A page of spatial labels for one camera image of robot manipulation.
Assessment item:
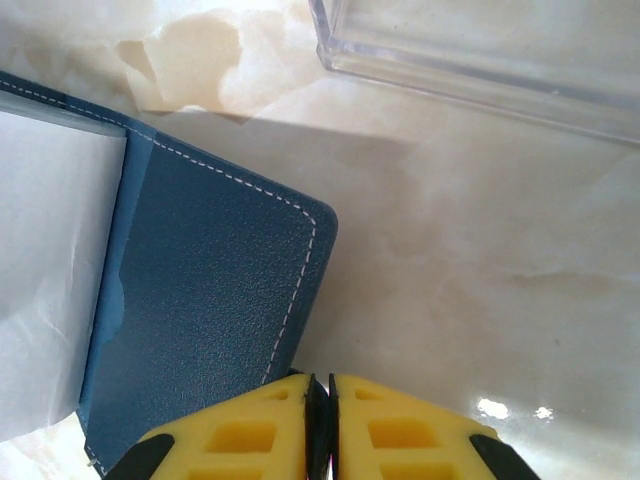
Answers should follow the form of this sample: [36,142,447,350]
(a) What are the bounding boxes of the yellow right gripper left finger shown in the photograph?
[106,370,332,480]

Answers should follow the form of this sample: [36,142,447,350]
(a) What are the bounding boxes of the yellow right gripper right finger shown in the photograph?
[327,372,542,480]

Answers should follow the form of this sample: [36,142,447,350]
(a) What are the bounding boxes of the blue leather card holder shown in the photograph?
[0,69,340,479]

